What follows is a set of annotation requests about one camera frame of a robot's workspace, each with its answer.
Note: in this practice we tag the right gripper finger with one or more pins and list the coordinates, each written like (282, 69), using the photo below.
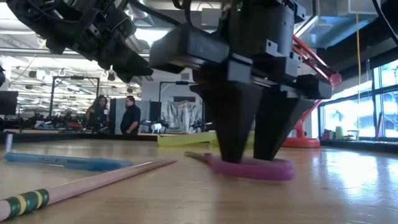
(233, 124)
(276, 124)

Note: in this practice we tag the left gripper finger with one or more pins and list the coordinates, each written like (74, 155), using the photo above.
(122, 77)
(127, 59)

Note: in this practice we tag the yellow-green plastic supply box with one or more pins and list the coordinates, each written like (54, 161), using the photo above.
(186, 139)

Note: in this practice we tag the blue ballpoint pen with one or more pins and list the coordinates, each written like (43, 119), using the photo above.
(93, 164)

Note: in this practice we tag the yellow pencil green ferrule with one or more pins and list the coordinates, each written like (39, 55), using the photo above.
(93, 183)

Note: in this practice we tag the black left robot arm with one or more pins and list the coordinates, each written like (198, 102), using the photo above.
(31, 18)

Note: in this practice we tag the red desk lamp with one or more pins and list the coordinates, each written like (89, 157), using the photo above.
(301, 142)

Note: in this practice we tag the person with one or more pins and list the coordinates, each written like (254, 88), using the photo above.
(98, 115)
(130, 118)

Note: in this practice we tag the grey crumpled cover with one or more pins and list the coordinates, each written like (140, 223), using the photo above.
(182, 115)

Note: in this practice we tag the small white spotlight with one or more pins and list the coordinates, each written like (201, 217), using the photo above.
(156, 127)

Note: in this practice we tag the green cup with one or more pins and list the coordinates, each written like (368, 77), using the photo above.
(339, 132)

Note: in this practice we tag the black monitor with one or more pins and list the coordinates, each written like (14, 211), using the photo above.
(7, 102)

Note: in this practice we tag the black station frame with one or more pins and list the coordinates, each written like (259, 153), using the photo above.
(182, 82)
(76, 77)

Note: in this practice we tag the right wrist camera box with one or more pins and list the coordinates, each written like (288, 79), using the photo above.
(186, 46)

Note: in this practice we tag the black aluminium table frame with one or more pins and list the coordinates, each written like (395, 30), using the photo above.
(62, 137)

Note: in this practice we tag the silver metal post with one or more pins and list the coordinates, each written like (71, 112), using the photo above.
(8, 143)

